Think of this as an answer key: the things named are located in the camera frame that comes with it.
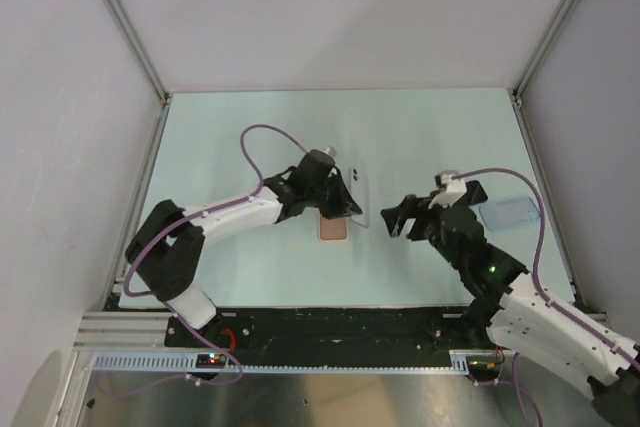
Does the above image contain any white slotted cable duct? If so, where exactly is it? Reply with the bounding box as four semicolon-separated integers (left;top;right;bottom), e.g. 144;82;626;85
93;352;469;375

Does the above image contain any aluminium frame post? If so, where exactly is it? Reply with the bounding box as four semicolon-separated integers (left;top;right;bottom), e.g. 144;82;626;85
512;0;580;106
103;0;170;106

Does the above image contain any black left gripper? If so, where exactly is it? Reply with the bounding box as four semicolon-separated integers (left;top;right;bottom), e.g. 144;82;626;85
305;170;361;220

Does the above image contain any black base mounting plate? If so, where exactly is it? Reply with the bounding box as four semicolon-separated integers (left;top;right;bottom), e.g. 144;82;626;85
164;307;496;367

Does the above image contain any dark blue smartphone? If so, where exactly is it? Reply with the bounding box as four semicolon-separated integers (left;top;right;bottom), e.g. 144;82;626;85
460;180;489;207

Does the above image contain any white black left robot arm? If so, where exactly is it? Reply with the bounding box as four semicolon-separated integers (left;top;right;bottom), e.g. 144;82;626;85
125;149;363;346

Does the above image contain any left aluminium frame post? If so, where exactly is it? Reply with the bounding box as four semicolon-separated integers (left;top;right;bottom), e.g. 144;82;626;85
103;0;170;106

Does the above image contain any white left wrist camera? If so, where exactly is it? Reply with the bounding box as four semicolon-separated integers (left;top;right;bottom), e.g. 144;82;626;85
322;146;337;158

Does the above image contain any aluminium front frame rail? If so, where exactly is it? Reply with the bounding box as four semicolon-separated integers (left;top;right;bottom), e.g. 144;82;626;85
74;311;170;350

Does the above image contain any right aluminium frame post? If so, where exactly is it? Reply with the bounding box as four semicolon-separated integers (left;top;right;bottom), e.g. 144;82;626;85
512;0;580;106

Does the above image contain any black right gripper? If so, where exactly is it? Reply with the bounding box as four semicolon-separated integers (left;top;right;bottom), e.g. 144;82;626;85
380;193;462;270

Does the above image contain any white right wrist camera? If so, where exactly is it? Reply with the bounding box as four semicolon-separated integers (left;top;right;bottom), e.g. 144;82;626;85
428;171;467;209

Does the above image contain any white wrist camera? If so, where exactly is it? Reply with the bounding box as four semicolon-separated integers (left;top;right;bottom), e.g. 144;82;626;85
428;171;467;209
322;146;337;158

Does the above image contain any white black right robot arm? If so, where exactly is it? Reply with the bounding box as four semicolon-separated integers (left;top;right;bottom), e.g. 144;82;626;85
381;181;639;426

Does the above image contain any translucent blue phone case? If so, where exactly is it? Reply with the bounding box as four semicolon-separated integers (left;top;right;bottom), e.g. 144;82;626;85
478;196;540;232

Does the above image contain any pale pink smartphone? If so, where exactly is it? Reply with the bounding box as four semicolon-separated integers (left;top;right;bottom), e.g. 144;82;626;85
348;168;371;228

